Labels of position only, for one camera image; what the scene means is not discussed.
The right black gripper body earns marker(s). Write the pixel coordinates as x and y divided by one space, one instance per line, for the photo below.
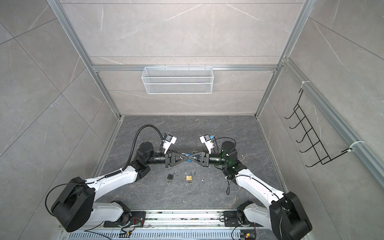
206 161

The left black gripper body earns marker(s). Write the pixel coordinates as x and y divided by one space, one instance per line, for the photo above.
168 160

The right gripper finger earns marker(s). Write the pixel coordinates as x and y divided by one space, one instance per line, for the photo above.
197 161
196 156

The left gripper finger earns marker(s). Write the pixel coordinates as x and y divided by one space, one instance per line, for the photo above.
179 160
180 156

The teal blue padlock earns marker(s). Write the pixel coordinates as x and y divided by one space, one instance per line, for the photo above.
188 160

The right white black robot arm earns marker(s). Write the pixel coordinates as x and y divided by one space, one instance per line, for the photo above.
282 213

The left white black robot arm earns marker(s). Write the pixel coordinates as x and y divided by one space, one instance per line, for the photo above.
77 204

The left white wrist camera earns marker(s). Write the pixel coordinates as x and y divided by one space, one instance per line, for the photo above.
167 142

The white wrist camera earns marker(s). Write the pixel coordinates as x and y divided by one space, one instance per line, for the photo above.
167 142
207 140

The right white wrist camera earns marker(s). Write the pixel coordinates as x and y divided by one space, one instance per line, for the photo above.
207 140

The aluminium mounting rail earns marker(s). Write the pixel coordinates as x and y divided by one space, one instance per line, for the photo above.
186 219

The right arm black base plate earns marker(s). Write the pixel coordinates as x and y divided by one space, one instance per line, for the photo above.
234 218

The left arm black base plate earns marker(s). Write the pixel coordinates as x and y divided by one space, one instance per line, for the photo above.
133 219

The white wire mesh basket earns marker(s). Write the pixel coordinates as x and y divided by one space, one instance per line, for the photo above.
178 80

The black wire hook rack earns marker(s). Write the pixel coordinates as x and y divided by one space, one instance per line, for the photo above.
311 136

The white slotted cable duct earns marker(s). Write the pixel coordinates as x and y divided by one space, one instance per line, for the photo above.
141 234

